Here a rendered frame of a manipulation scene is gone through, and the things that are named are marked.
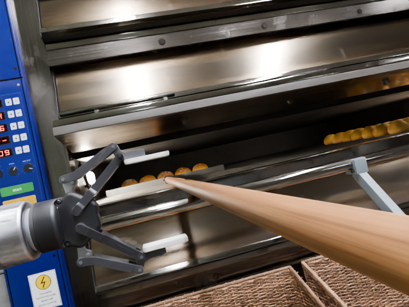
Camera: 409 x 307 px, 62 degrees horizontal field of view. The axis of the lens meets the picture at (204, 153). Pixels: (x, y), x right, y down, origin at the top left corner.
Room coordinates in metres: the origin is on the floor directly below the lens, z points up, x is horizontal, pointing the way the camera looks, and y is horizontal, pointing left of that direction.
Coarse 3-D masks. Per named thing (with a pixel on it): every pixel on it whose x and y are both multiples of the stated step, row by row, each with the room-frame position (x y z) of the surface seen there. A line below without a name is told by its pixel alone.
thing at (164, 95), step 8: (144, 96) 0.98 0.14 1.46; (152, 96) 0.98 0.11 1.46; (160, 96) 0.99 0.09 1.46; (168, 96) 1.00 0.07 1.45; (104, 104) 0.96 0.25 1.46; (112, 104) 0.96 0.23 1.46; (120, 104) 0.97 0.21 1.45; (128, 104) 0.98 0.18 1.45; (64, 112) 0.94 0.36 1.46; (72, 112) 0.94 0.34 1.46; (80, 112) 0.95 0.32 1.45; (96, 112) 0.95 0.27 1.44
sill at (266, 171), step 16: (368, 144) 1.21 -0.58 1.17; (384, 144) 1.22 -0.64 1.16; (400, 144) 1.23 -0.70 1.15; (288, 160) 1.19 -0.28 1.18; (304, 160) 1.16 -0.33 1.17; (320, 160) 1.17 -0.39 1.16; (336, 160) 1.18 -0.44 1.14; (224, 176) 1.11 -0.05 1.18; (240, 176) 1.12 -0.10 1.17; (256, 176) 1.13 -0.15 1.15; (272, 176) 1.14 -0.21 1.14; (160, 192) 1.08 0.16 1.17; (176, 192) 1.09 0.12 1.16; (112, 208) 1.05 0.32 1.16; (128, 208) 1.06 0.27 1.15
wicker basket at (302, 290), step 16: (272, 272) 1.09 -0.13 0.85; (288, 272) 1.10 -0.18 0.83; (208, 288) 1.06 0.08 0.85; (224, 288) 1.06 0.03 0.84; (240, 288) 1.07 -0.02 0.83; (256, 288) 1.07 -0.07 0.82; (272, 288) 1.08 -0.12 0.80; (288, 288) 1.08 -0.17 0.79; (304, 288) 1.00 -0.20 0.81; (160, 304) 1.03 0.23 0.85; (176, 304) 1.04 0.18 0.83; (192, 304) 1.04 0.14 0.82; (208, 304) 1.05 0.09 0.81; (224, 304) 1.05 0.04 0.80; (256, 304) 1.06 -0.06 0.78; (272, 304) 1.06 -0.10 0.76; (288, 304) 1.07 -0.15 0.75; (304, 304) 1.03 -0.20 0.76; (320, 304) 0.91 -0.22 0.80
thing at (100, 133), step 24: (360, 72) 1.05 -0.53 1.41; (384, 72) 1.07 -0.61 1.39; (408, 72) 1.13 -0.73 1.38; (240, 96) 0.98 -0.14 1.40; (264, 96) 1.00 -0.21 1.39; (288, 96) 1.06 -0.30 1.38; (312, 96) 1.13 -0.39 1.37; (336, 96) 1.20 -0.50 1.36; (96, 120) 0.91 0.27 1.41; (120, 120) 0.92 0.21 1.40; (144, 120) 0.94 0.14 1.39; (168, 120) 0.99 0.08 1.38; (192, 120) 1.05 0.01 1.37; (216, 120) 1.12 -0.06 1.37; (72, 144) 0.99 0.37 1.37; (96, 144) 1.05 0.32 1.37
